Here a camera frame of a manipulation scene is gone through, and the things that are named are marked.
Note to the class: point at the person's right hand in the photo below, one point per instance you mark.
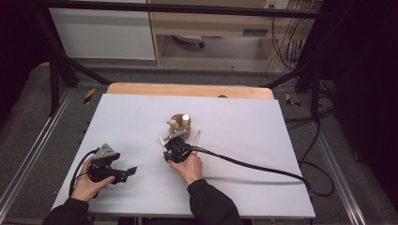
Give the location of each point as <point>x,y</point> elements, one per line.
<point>191,170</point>

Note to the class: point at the person's left hand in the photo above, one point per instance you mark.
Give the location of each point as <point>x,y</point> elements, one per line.
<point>82,187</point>

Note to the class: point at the office chair base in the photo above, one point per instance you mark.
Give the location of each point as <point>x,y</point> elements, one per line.
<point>189,39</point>

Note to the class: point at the aluminium floor rail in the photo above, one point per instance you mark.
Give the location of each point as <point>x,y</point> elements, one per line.
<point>341,184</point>
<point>34,153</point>

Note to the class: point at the clear white pen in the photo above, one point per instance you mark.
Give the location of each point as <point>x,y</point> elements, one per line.
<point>196,138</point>

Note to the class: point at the wooden table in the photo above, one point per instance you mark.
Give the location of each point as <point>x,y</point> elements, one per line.
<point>187,90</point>

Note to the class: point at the black metal stand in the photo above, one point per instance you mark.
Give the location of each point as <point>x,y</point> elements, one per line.
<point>54,87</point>
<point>316,93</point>

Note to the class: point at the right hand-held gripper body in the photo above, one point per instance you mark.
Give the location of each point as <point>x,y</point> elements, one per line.
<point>176,153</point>

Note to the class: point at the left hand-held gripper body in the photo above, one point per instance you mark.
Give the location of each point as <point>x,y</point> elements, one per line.
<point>101,167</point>

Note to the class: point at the wooden pen holder cup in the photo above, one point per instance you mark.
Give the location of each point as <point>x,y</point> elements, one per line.
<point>185,132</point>

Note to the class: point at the black curtain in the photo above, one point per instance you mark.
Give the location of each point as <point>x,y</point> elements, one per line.
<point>359,78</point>
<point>18,47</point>

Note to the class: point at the white cylindrical stick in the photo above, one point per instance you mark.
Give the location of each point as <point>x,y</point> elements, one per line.
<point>185,119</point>

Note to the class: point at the yellow black floor tape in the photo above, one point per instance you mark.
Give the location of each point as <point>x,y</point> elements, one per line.
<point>89,96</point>
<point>291,100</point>

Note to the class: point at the white wall socket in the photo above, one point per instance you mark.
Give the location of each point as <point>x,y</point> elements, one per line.
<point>275,3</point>

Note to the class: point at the thin white pen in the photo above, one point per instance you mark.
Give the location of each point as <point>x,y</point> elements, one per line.
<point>162,143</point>

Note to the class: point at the wooden desk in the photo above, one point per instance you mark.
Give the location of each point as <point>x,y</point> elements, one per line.
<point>212,23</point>

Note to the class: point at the black metal frame bar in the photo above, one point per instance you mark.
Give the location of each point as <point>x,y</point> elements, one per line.
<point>187,9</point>

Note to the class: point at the white cabinet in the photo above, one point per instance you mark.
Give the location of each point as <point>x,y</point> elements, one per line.
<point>103,34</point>

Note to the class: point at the beige round-topped pen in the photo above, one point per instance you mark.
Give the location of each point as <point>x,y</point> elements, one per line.
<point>173,123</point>

